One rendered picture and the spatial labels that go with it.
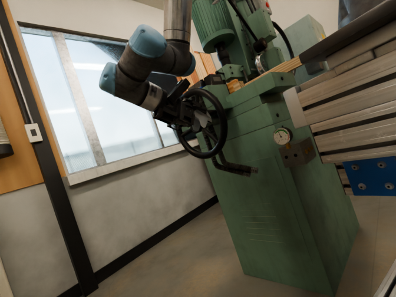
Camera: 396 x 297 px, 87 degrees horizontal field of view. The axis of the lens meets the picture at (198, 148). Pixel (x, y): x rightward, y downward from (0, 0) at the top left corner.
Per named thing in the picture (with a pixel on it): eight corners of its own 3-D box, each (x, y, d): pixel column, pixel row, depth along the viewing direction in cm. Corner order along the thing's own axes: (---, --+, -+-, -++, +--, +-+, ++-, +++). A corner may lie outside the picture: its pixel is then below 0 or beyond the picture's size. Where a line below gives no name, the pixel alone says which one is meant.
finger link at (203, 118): (210, 134, 72) (188, 124, 67) (211, 118, 74) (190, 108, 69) (217, 131, 70) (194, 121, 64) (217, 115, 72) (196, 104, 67)
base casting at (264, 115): (200, 149, 114) (194, 134, 114) (254, 131, 154) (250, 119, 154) (274, 124, 82) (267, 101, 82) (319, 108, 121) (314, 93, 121)
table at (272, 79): (168, 135, 116) (164, 125, 116) (205, 126, 136) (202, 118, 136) (264, 86, 71) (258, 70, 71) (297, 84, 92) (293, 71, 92)
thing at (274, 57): (266, 77, 112) (258, 56, 112) (272, 77, 116) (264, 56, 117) (283, 68, 105) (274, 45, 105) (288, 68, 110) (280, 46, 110)
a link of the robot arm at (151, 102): (139, 88, 63) (152, 75, 57) (153, 95, 65) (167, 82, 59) (135, 110, 60) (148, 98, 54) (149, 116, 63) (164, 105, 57)
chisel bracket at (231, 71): (221, 86, 109) (216, 71, 109) (237, 85, 118) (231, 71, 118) (232, 79, 103) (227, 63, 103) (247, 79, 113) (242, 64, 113)
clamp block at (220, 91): (192, 116, 99) (186, 98, 99) (211, 113, 108) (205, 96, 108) (214, 104, 88) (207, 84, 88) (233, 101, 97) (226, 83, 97)
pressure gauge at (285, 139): (277, 152, 77) (270, 131, 77) (281, 149, 79) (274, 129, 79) (294, 148, 72) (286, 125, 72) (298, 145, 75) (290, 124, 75)
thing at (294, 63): (204, 115, 127) (203, 108, 127) (207, 114, 128) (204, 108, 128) (306, 62, 83) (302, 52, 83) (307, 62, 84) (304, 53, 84)
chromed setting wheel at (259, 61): (258, 77, 106) (250, 54, 106) (270, 77, 114) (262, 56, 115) (263, 74, 104) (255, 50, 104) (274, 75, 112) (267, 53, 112)
